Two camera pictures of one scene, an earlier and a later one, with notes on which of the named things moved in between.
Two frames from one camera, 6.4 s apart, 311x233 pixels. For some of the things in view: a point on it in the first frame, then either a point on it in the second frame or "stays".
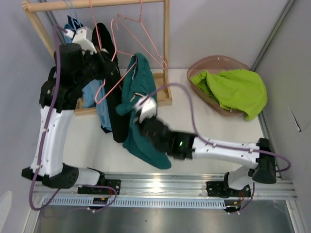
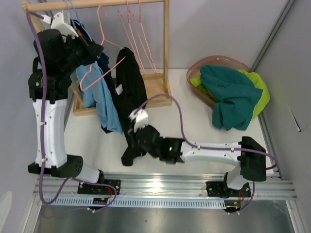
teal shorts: x=141 y=81 to x=236 y=96
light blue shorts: x=93 y=94 stays
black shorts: x=102 y=38 to x=130 y=97
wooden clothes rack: x=161 y=81 stays
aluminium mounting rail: x=176 y=185 stays
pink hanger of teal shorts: x=98 y=102 to x=127 y=27
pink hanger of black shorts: x=95 y=26 to x=110 y=72
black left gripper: x=107 y=66 to x=92 y=49
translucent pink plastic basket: x=214 y=64 stays
